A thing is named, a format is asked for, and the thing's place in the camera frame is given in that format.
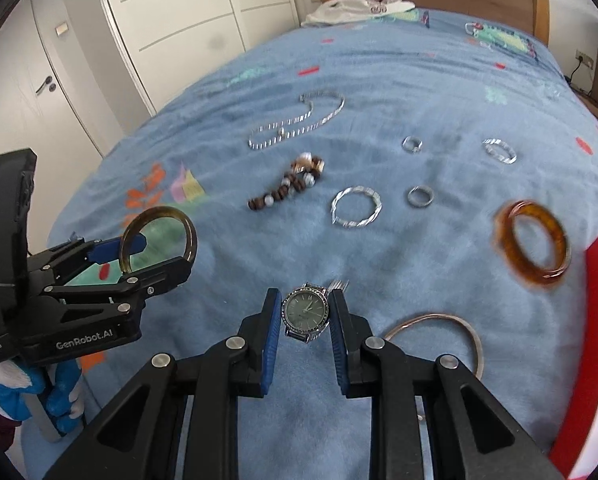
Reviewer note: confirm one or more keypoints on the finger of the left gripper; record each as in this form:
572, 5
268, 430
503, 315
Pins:
80, 262
128, 294

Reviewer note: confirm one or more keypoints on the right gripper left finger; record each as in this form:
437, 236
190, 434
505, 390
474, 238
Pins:
180, 414

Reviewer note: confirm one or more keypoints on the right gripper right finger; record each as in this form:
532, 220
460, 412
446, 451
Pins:
428, 414

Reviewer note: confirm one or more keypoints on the dark translucent brown bangle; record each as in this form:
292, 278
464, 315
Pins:
161, 237

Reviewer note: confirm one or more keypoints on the thin silver bangle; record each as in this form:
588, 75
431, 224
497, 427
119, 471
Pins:
438, 316

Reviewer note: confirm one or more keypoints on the amber resin bangle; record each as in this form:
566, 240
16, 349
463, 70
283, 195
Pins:
533, 242

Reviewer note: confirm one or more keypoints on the blue white gloved hand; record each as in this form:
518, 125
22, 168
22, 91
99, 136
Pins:
60, 389

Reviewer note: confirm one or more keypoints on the white wardrobe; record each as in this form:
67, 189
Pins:
169, 44

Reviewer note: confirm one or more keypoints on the blue patterned bed blanket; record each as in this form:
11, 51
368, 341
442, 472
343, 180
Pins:
376, 153

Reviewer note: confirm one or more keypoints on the white clothing pile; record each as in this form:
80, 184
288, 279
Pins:
337, 12

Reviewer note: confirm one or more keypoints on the white door with handle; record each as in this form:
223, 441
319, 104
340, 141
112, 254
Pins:
49, 102

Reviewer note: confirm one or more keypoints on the wall power socket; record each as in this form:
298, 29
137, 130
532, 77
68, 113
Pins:
585, 59

